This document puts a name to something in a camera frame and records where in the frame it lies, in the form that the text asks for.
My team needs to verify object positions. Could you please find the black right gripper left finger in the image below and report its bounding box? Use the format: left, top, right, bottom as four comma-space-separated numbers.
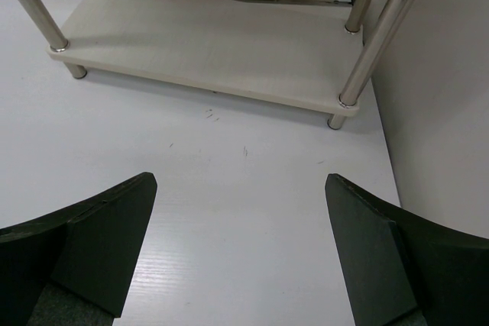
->
1, 172, 157, 325

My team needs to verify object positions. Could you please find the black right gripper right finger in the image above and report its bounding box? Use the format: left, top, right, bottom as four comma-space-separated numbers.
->
325, 173, 488, 325

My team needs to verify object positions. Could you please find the white two-tier shelf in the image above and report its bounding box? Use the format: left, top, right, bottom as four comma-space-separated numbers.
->
18, 0, 413, 130

